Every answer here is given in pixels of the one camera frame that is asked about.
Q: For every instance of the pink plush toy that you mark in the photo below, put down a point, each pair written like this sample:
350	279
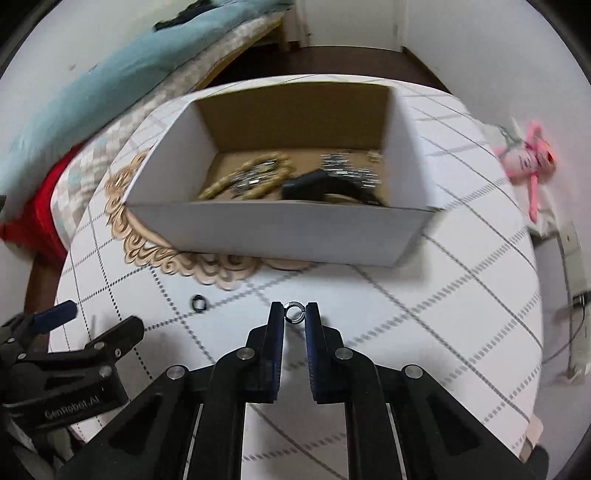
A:
528	159

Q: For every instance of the white door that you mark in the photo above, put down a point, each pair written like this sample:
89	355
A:
377	24

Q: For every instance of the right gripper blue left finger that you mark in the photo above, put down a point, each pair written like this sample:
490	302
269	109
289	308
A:
263	375

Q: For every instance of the black wristband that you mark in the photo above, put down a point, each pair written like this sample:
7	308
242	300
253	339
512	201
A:
317	185

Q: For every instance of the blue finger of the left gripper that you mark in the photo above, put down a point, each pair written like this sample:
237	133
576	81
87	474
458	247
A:
107	348
49	320

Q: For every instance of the black clothing on bed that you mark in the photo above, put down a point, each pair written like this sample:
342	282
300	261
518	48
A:
186	15

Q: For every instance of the light blue quilt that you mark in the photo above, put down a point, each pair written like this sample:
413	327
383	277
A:
99	96

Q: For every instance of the white cardboard box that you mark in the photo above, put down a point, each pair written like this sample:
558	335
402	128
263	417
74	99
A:
363	131

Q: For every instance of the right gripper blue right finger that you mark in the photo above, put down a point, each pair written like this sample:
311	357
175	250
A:
323	366

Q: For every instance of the white wall socket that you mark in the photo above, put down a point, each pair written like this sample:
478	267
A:
569	240

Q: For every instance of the red blanket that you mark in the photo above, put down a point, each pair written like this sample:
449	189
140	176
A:
35	228

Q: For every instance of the patterned white tablecloth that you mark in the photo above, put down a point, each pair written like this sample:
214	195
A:
304	277

